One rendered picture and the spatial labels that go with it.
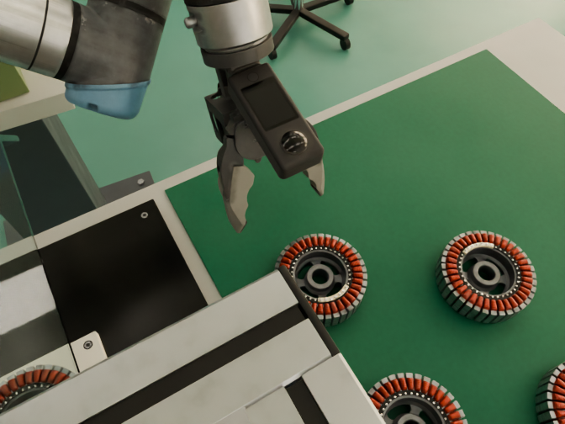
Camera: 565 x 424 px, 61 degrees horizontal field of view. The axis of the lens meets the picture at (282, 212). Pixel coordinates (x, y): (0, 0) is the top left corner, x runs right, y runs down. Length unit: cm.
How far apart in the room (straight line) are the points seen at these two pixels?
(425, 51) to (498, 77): 126
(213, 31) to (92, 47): 11
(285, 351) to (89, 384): 8
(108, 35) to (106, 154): 131
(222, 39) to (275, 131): 9
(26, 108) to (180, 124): 98
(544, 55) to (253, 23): 64
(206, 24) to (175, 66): 160
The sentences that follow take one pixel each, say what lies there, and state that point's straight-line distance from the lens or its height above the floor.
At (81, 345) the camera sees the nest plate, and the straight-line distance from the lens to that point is 59.
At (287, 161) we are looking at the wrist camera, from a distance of 43.
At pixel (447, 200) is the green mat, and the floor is 75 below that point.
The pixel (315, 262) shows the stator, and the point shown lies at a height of 76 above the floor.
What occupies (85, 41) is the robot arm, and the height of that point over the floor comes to 102.
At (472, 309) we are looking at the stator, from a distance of 61.
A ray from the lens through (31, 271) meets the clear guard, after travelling 30.
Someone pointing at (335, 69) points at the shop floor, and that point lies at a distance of 200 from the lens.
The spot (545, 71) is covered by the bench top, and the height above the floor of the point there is 75.
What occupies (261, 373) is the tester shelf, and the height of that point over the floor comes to 111.
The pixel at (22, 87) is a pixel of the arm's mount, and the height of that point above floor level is 76.
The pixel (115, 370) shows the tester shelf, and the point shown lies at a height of 112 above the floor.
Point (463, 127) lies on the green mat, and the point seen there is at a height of 75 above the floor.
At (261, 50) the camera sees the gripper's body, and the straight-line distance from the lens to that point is 47.
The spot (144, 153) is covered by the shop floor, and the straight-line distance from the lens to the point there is 176.
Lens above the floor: 131
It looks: 58 degrees down
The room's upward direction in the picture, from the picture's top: straight up
